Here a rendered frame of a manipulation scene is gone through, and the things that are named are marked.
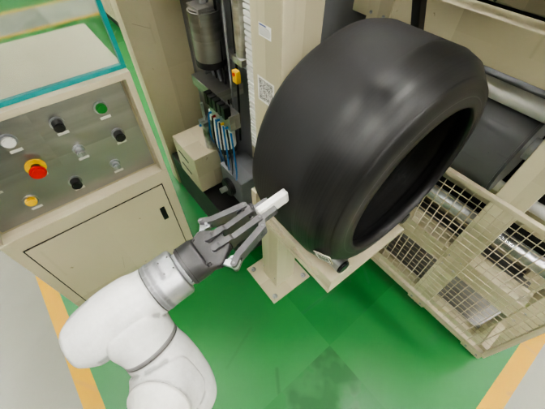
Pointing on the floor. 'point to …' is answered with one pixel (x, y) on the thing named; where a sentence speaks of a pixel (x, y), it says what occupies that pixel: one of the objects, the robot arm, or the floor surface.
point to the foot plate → (281, 283)
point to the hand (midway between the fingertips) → (272, 204)
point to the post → (269, 65)
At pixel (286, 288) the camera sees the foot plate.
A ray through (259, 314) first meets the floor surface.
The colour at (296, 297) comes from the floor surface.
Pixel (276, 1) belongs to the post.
